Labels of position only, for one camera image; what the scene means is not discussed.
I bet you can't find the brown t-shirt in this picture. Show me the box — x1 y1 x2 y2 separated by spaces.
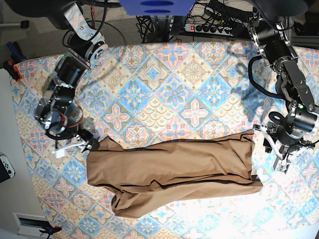
87 130 263 218

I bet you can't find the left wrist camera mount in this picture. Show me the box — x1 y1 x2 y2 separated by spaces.
253 122 291 174

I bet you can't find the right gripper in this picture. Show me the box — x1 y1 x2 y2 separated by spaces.
79 129 100 151

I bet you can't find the red black clamp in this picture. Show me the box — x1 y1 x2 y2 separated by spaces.
3 60 22 82

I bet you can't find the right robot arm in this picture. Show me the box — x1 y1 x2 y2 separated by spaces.
34 1 108 152

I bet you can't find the white vent box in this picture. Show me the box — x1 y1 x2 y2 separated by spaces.
12 212 49 239

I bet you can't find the patterned tile tablecloth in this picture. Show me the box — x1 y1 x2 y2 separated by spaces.
10 42 319 239

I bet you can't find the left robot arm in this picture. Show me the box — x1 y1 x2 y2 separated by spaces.
248 0 319 153

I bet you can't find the black caster wheel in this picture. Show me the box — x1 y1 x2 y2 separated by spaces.
20 20 29 29

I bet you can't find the white power strip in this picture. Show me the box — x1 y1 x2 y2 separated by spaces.
184 23 233 36

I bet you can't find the white game controller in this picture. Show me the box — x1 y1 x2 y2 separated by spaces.
0 154 15 183

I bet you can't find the black clamp bottom left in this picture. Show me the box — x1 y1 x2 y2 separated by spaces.
39 223 62 239

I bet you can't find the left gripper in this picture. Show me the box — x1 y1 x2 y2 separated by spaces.
263 138 272 153

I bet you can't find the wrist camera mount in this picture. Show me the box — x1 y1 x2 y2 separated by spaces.
253 122 291 174
52 135 92 159

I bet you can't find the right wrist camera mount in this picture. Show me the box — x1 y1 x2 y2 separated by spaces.
52 135 92 159

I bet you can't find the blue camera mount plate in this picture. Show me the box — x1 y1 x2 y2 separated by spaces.
119 0 195 16

